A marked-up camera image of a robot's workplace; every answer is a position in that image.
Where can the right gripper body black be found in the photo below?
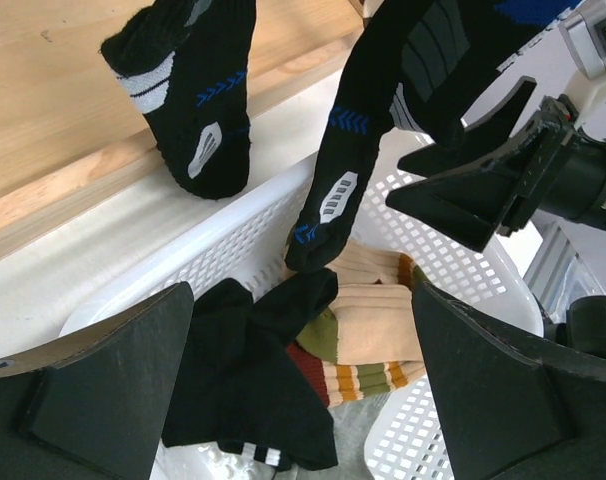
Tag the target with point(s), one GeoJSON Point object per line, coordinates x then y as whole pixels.
{"type": "Point", "coordinates": [537, 160]}

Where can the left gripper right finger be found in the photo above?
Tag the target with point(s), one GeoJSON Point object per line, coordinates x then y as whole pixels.
{"type": "Point", "coordinates": [512, 404]}

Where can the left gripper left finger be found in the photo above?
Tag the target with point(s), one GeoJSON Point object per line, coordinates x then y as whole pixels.
{"type": "Point", "coordinates": [92, 404]}

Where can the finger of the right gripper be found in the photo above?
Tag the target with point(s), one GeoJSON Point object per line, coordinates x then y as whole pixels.
{"type": "Point", "coordinates": [482, 137]}
{"type": "Point", "coordinates": [469, 203]}

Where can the black grey sock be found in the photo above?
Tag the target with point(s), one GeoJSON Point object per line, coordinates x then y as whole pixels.
{"type": "Point", "coordinates": [418, 66]}

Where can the black blue sport sock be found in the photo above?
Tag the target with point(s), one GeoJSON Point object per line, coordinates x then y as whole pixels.
{"type": "Point", "coordinates": [184, 65]}

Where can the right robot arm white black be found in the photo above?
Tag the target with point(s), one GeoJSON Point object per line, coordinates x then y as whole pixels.
{"type": "Point", "coordinates": [578, 193]}

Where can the white plastic basket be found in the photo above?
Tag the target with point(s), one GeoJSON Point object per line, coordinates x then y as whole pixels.
{"type": "Point", "coordinates": [243, 239]}

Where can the small black sock in basket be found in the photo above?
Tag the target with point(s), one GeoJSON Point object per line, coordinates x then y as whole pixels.
{"type": "Point", "coordinates": [238, 387]}

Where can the cream striped sock in basket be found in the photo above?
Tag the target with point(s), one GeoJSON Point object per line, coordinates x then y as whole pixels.
{"type": "Point", "coordinates": [365, 342]}

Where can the wooden hanging rack frame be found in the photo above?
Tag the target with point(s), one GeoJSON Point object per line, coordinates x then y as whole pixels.
{"type": "Point", "coordinates": [69, 136]}

